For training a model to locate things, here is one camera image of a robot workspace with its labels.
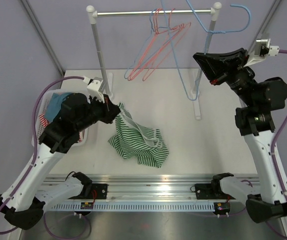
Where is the green white striped tank top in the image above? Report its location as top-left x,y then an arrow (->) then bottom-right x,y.
108,102 -> 170,168

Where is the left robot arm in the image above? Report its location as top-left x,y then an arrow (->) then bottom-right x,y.
0,69 -> 253,232

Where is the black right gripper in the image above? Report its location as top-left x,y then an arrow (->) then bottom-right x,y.
194,48 -> 258,108

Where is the red white striped tank top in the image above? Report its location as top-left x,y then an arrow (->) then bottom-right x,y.
38,113 -> 50,128

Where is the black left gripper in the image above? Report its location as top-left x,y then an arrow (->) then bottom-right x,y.
75,92 -> 122,132

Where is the white plastic basket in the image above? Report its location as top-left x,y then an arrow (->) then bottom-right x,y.
30,89 -> 89,148

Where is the blue tank top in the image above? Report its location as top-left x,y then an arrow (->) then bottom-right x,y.
44,92 -> 72,123

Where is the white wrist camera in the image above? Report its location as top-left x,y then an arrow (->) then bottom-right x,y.
244,38 -> 280,67
83,76 -> 106,103

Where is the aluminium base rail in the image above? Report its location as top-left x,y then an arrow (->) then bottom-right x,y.
38,173 -> 262,213

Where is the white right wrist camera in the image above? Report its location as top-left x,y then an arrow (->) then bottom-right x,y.
244,38 -> 280,67

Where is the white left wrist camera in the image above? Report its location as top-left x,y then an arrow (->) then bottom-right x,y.
83,76 -> 106,103

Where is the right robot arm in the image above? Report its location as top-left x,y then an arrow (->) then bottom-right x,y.
207,56 -> 287,223

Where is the white metal clothes rack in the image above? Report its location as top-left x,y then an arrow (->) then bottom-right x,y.
86,5 -> 214,120

